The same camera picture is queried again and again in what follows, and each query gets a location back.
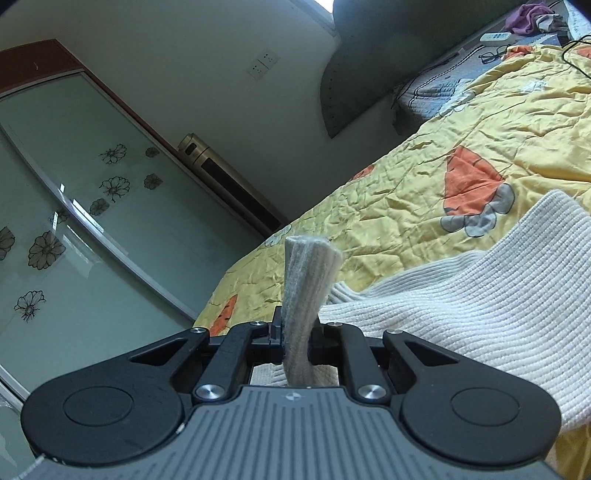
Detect cream knitted sweater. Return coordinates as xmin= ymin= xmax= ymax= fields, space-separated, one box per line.
xmin=254 ymin=189 xmax=591 ymax=432

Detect gold tower air conditioner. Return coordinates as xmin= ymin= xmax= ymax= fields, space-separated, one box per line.
xmin=177 ymin=133 xmax=287 ymax=237

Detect grey patterned pillow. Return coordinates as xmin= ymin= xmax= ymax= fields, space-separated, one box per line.
xmin=393 ymin=33 xmax=568 ymax=136

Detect yellow quilt with orange patches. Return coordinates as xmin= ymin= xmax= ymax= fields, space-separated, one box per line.
xmin=197 ymin=39 xmax=590 ymax=479

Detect dark green padded headboard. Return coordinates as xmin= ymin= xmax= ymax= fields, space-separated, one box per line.
xmin=320 ymin=0 xmax=520 ymax=138

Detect black eyeglasses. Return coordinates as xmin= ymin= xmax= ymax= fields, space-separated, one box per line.
xmin=479 ymin=45 xmax=508 ymax=65

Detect white remote control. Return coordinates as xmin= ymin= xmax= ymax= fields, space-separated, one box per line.
xmin=479 ymin=32 xmax=515 ymax=45

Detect purple garment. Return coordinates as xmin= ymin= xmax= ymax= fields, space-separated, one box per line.
xmin=504 ymin=3 xmax=554 ymax=36

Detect white wall socket plate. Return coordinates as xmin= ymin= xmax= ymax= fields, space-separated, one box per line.
xmin=246 ymin=49 xmax=280 ymax=80

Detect black cable on bed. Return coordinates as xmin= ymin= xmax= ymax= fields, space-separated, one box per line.
xmin=561 ymin=38 xmax=591 ymax=80

